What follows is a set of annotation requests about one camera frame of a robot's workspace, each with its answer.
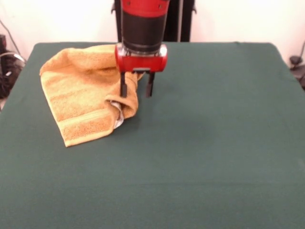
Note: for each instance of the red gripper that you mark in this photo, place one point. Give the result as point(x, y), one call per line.
point(140, 63)

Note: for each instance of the black equipment pile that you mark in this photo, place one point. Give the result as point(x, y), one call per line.
point(7, 76)

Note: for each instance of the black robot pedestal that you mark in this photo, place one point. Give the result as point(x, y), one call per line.
point(186, 21)

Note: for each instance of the dark green table cloth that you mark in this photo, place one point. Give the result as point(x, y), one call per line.
point(190, 167)

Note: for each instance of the orange terry towel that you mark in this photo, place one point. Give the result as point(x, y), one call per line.
point(78, 95)

